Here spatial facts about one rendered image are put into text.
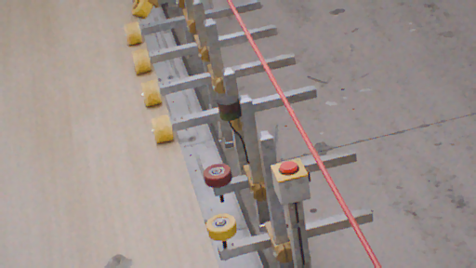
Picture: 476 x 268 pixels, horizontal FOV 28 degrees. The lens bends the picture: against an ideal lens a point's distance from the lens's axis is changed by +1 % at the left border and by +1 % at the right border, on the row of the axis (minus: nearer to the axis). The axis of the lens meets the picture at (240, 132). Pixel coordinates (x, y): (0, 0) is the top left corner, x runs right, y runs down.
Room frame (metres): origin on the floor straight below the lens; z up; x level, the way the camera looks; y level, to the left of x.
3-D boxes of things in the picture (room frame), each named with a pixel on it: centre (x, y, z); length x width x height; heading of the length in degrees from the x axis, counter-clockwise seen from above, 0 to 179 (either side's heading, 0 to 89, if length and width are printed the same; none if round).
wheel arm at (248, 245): (2.12, -0.10, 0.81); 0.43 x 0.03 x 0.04; 98
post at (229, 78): (2.57, 0.00, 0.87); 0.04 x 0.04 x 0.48; 8
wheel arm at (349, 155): (2.37, -0.11, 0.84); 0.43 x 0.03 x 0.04; 98
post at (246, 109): (2.32, -0.03, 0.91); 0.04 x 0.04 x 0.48; 8
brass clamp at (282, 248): (2.09, -0.06, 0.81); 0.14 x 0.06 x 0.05; 8
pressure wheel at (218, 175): (2.34, 0.09, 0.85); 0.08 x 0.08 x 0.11
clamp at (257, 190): (2.34, -0.02, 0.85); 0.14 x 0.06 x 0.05; 8
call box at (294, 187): (1.81, -0.09, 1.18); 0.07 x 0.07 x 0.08; 8
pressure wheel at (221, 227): (2.09, 0.09, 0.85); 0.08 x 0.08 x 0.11
